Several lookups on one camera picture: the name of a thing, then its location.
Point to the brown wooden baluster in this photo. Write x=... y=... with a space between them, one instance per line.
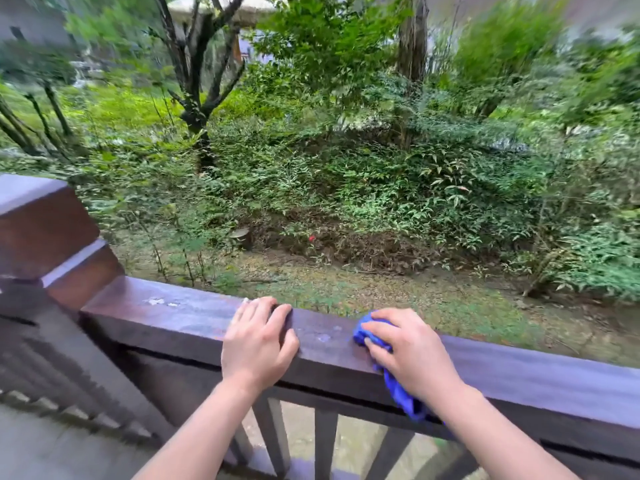
x=272 y=434
x=326 y=444
x=242 y=444
x=457 y=467
x=387 y=454

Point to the brown wooden railing post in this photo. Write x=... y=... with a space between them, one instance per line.
x=50 y=244

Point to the thick brown tree trunk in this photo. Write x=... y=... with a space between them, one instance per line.
x=412 y=39

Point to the person's left middle finger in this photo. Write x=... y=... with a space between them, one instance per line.
x=264 y=312

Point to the brown wooden handrail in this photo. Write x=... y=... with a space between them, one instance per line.
x=525 y=384

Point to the person's left hand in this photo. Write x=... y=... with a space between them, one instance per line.
x=255 y=349

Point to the person's right middle finger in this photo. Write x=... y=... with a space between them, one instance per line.
x=392 y=315

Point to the thin leaning tree trunks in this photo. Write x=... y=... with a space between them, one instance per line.
x=50 y=109

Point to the person's right forearm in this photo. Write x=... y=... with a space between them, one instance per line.
x=495 y=439

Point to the pale building roof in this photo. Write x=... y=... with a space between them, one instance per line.
x=252 y=12

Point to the person's left thumb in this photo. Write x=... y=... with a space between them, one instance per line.
x=291 y=347

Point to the dark forked tree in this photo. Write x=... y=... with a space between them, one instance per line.
x=196 y=94

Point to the person's right thumb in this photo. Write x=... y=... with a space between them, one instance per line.
x=377 y=350

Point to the small garden lamp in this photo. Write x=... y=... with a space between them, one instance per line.
x=241 y=237

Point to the blue cleaning cloth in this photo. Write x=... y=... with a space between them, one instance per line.
x=400 y=394

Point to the person's left forearm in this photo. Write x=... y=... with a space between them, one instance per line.
x=205 y=434

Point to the person's right hand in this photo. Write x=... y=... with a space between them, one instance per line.
x=420 y=359

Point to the green leafy shrubs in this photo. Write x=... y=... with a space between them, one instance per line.
x=400 y=184

